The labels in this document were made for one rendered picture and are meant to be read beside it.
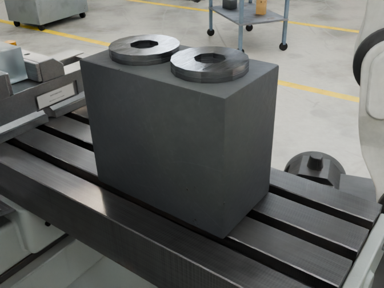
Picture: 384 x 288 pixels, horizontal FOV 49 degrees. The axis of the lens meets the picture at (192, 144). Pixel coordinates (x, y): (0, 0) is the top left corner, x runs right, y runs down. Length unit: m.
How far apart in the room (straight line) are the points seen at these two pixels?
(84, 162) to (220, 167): 0.29
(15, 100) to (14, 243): 0.25
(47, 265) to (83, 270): 0.11
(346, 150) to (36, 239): 2.12
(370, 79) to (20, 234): 0.70
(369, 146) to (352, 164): 1.53
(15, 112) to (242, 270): 0.51
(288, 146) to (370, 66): 1.78
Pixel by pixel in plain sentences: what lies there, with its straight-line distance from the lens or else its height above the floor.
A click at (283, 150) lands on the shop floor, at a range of 2.56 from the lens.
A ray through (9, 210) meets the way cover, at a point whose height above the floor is 0.87.
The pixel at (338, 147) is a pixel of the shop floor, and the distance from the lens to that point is 2.66.
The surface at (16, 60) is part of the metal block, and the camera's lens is 0.83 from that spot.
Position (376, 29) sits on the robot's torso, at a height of 1.08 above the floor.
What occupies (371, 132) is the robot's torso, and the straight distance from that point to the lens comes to 0.95.
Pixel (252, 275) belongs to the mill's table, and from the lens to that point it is 0.49.
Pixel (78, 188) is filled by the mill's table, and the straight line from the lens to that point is 0.64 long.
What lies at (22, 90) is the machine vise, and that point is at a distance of 0.82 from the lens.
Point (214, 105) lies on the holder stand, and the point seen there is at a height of 1.12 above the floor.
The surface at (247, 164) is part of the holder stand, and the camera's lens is 0.51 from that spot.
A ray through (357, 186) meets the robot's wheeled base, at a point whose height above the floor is 0.57.
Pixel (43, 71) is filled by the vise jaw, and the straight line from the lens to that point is 0.83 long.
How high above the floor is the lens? 1.30
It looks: 30 degrees down
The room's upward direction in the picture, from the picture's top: 2 degrees counter-clockwise
